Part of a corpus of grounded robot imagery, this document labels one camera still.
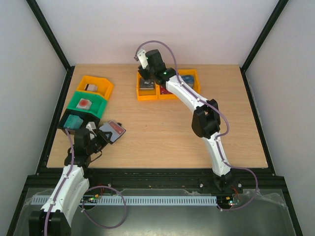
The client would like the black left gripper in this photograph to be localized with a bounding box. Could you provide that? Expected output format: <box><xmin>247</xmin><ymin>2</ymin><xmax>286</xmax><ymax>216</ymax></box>
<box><xmin>87</xmin><ymin>130</ymin><xmax>112</xmax><ymax>154</ymax></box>

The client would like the black card holder wallet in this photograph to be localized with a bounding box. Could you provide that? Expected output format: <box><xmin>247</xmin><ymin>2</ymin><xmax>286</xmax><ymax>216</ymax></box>
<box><xmin>99</xmin><ymin>122</ymin><xmax>126</xmax><ymax>143</ymax></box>

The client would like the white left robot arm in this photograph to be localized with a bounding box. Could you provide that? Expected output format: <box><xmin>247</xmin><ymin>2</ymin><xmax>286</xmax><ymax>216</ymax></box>
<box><xmin>28</xmin><ymin>127</ymin><xmax>115</xmax><ymax>236</ymax></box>

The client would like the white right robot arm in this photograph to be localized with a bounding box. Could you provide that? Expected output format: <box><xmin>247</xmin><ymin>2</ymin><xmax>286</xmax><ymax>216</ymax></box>
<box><xmin>135</xmin><ymin>49</ymin><xmax>232</xmax><ymax>193</ymax></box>

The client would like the black card stack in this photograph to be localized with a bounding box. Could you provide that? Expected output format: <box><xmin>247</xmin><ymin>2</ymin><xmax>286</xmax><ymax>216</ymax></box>
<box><xmin>139</xmin><ymin>78</ymin><xmax>155</xmax><ymax>90</ymax></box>

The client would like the yellow bin with red cards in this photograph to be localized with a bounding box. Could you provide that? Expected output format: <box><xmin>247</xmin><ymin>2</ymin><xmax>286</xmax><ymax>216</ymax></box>
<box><xmin>155</xmin><ymin>68</ymin><xmax>176</xmax><ymax>100</ymax></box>

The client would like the yellow bin with black cards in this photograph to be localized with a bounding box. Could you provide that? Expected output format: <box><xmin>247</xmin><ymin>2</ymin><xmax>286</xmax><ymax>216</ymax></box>
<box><xmin>136</xmin><ymin>72</ymin><xmax>158</xmax><ymax>101</ymax></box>

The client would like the teal card stack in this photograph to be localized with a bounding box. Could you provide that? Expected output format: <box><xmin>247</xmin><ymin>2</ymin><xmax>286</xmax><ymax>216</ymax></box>
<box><xmin>63</xmin><ymin>115</ymin><xmax>83</xmax><ymax>130</ymax></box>

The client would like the blue card stack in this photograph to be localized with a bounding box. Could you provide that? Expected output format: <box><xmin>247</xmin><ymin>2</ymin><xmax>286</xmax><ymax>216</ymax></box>
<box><xmin>181</xmin><ymin>75</ymin><xmax>194</xmax><ymax>88</ymax></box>

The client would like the yellow bin with blue cards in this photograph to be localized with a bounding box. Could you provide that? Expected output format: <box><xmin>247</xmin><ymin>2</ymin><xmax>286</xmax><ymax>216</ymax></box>
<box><xmin>178</xmin><ymin>69</ymin><xmax>201</xmax><ymax>93</ymax></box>

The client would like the red round card stack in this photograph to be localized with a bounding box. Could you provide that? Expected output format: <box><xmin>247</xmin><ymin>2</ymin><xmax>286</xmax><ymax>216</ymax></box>
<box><xmin>76</xmin><ymin>98</ymin><xmax>92</xmax><ymax>110</ymax></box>

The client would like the silver card stack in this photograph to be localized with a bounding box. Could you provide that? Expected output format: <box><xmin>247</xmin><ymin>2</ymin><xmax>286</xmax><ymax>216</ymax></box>
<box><xmin>85</xmin><ymin>84</ymin><xmax>98</xmax><ymax>92</ymax></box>

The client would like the green bin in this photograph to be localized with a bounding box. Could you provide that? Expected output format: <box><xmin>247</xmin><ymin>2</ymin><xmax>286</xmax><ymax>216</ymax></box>
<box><xmin>67</xmin><ymin>91</ymin><xmax>107</xmax><ymax>118</ymax></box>

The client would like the yellow bin left side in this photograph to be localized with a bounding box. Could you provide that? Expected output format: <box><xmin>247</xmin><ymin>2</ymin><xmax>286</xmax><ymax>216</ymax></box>
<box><xmin>76</xmin><ymin>75</ymin><xmax>114</xmax><ymax>100</ymax></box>

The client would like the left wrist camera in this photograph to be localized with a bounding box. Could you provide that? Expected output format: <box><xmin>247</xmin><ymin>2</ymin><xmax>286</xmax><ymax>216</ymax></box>
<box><xmin>86</xmin><ymin>121</ymin><xmax>96</xmax><ymax>140</ymax></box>

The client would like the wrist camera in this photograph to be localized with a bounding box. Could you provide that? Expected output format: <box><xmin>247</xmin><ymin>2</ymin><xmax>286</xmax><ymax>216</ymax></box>
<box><xmin>86</xmin><ymin>121</ymin><xmax>96</xmax><ymax>140</ymax></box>
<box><xmin>134</xmin><ymin>49</ymin><xmax>148</xmax><ymax>69</ymax></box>

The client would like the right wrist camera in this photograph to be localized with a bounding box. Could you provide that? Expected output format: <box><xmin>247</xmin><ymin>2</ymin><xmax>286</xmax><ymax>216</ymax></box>
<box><xmin>134</xmin><ymin>49</ymin><xmax>148</xmax><ymax>69</ymax></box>

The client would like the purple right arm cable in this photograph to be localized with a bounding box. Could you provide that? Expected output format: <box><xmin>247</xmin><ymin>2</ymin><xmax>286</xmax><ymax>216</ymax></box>
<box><xmin>135</xmin><ymin>40</ymin><xmax>259</xmax><ymax>212</ymax></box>

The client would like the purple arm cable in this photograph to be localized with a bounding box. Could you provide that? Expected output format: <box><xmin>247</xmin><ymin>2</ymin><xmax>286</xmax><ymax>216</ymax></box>
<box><xmin>135</xmin><ymin>40</ymin><xmax>259</xmax><ymax>212</ymax></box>
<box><xmin>44</xmin><ymin>128</ymin><xmax>76</xmax><ymax>236</ymax></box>

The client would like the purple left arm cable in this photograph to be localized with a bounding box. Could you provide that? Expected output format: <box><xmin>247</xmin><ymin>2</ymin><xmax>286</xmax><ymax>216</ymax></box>
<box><xmin>44</xmin><ymin>128</ymin><xmax>76</xmax><ymax>236</ymax></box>

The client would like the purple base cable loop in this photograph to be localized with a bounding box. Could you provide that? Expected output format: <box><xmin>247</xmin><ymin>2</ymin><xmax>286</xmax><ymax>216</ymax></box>
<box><xmin>80</xmin><ymin>184</ymin><xmax>127</xmax><ymax>229</ymax></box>

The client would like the black left rear frame post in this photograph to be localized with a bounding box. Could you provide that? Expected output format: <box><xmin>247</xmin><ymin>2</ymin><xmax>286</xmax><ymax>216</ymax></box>
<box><xmin>26</xmin><ymin>0</ymin><xmax>72</xmax><ymax>72</ymax></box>

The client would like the black frame post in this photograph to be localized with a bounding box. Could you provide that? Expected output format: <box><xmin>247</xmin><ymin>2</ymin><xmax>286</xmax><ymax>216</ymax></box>
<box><xmin>26</xmin><ymin>0</ymin><xmax>72</xmax><ymax>72</ymax></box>
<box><xmin>241</xmin><ymin>0</ymin><xmax>290</xmax><ymax>71</ymax></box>

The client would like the white slotted cable duct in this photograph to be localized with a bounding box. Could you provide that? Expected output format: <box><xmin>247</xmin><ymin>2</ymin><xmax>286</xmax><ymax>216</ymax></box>
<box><xmin>29</xmin><ymin>194</ymin><xmax>218</xmax><ymax>206</ymax></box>

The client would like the black right rear frame post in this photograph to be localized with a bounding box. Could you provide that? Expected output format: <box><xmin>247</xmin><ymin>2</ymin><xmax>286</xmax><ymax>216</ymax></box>
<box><xmin>241</xmin><ymin>0</ymin><xmax>290</xmax><ymax>71</ymax></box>

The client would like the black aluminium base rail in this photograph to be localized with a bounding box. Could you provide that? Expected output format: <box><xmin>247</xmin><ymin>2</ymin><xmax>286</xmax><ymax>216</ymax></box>
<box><xmin>24</xmin><ymin>168</ymin><xmax>286</xmax><ymax>192</ymax></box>

